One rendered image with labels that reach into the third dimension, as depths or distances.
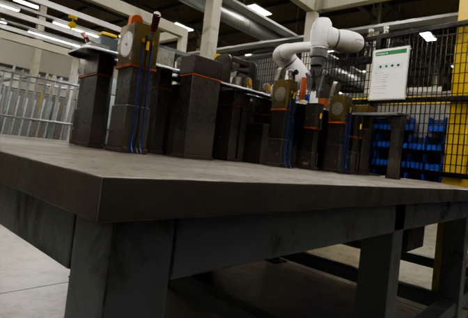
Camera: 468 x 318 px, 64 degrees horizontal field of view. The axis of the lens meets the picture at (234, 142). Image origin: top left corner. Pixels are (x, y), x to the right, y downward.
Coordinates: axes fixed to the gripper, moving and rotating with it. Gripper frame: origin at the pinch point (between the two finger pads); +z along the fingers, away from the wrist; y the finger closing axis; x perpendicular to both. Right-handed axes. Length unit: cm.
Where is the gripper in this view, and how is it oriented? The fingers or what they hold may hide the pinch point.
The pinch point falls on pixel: (313, 98)
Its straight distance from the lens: 198.5
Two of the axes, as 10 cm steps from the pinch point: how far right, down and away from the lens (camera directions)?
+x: -7.5, -1.1, -6.5
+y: -6.5, -0.5, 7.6
